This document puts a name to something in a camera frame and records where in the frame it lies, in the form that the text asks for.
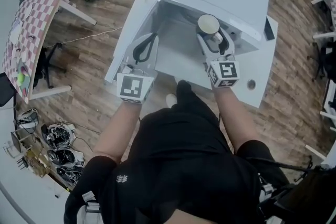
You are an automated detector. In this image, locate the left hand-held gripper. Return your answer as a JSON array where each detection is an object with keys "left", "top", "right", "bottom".
[{"left": 116, "top": 32, "right": 160, "bottom": 105}]

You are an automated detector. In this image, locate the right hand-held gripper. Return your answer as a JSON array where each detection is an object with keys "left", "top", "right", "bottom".
[{"left": 196, "top": 28, "right": 241, "bottom": 88}]

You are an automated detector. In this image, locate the person's left forearm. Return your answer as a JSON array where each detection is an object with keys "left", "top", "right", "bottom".
[{"left": 92, "top": 100, "right": 144, "bottom": 165}]

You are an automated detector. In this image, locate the person's right forearm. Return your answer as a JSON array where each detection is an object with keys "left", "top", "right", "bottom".
[{"left": 213, "top": 86, "right": 260, "bottom": 153}]

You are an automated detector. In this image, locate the person's white shoe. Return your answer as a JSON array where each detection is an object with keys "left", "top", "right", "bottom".
[{"left": 165, "top": 93, "right": 177, "bottom": 108}]

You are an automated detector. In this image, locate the white-legged wooden table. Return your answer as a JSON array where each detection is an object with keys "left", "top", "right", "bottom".
[{"left": 27, "top": 0, "right": 98, "bottom": 101}]

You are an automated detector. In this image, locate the black office chair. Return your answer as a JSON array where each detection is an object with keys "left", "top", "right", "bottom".
[{"left": 32, "top": 42, "right": 65, "bottom": 89}]

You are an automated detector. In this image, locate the black chair base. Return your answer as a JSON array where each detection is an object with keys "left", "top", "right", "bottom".
[{"left": 313, "top": 39, "right": 336, "bottom": 82}]

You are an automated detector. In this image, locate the person's black clothing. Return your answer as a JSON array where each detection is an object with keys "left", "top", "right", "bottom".
[{"left": 64, "top": 79, "right": 289, "bottom": 224}]

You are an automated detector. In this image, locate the pink checkered tablecloth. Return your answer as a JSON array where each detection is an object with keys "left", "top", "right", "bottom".
[{"left": 2, "top": 0, "right": 62, "bottom": 98}]

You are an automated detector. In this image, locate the black white gear bundle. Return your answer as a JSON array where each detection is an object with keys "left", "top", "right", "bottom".
[
  {"left": 56, "top": 165, "right": 85, "bottom": 190},
  {"left": 47, "top": 148, "right": 85, "bottom": 168},
  {"left": 40, "top": 123, "right": 77, "bottom": 150}
]

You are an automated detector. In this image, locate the red checkered tablecloth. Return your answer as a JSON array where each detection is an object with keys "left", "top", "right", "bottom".
[{"left": 329, "top": 0, "right": 336, "bottom": 27}]

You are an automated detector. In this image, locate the small wooden stand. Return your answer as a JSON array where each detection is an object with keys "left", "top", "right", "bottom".
[{"left": 2, "top": 130, "right": 34, "bottom": 158}]

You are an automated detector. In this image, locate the black equipment box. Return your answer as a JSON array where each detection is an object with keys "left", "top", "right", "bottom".
[{"left": 258, "top": 169, "right": 336, "bottom": 224}]

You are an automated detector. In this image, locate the white floor cable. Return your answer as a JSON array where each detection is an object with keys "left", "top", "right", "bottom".
[{"left": 56, "top": 26, "right": 124, "bottom": 46}]

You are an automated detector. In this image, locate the black cable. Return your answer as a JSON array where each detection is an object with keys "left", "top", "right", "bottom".
[{"left": 245, "top": 156, "right": 316, "bottom": 172}]

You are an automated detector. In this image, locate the grey harness strap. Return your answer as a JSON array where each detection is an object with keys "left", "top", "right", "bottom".
[{"left": 75, "top": 190, "right": 102, "bottom": 224}]

